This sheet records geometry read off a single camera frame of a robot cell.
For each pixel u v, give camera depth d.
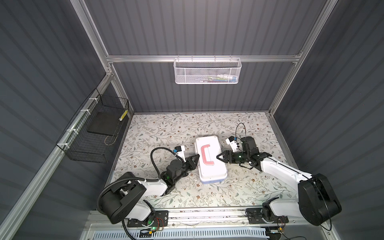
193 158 0.84
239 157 0.74
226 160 0.75
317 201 0.42
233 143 0.79
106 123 0.76
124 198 0.44
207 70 1.24
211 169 0.78
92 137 0.72
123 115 0.82
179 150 0.77
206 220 0.74
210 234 0.77
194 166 0.77
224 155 0.79
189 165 0.74
